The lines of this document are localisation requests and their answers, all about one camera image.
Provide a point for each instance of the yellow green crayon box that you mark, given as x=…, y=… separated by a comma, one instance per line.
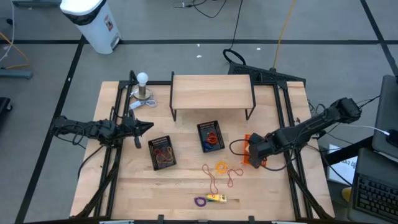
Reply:
x=217, y=198

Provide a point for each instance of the orange plastic mesh basket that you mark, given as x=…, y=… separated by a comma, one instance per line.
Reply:
x=246, y=157

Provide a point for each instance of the wooden shelf riser black legs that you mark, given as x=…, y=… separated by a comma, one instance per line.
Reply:
x=211, y=91

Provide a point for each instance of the closed grey laptop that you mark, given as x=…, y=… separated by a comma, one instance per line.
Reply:
x=387, y=115

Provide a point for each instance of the black desk bar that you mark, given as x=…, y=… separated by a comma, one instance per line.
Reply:
x=345, y=154

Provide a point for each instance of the white paper sheet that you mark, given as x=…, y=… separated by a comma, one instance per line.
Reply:
x=343, y=169

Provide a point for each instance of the grey power strip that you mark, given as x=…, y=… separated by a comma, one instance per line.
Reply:
x=15, y=74

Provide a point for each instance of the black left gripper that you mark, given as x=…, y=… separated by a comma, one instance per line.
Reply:
x=129, y=129

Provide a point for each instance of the white bulb table lamp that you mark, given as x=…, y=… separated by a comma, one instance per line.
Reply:
x=142, y=79

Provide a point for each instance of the black perforated panel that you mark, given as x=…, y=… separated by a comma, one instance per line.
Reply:
x=264, y=74

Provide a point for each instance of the dark phone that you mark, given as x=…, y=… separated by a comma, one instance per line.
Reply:
x=394, y=138

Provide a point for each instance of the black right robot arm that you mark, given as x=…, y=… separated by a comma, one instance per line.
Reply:
x=317, y=123

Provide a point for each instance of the black floor object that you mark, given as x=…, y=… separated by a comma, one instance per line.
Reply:
x=3, y=105

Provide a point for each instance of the small yellow object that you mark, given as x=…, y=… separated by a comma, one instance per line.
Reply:
x=346, y=194

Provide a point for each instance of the grey floor object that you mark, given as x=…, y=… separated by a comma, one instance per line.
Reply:
x=37, y=3

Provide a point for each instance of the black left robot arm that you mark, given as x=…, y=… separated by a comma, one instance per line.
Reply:
x=81, y=129

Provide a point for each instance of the open laptop with keyboard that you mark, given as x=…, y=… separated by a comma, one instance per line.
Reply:
x=373, y=196

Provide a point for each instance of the white trash bin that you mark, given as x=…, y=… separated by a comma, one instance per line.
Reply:
x=93, y=28

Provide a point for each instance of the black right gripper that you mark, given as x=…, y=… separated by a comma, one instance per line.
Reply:
x=262, y=147

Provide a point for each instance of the black rig frame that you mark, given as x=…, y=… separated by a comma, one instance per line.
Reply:
x=155, y=83

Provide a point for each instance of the black plastic mesh basket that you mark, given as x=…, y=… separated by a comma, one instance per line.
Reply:
x=206, y=125
x=158, y=141

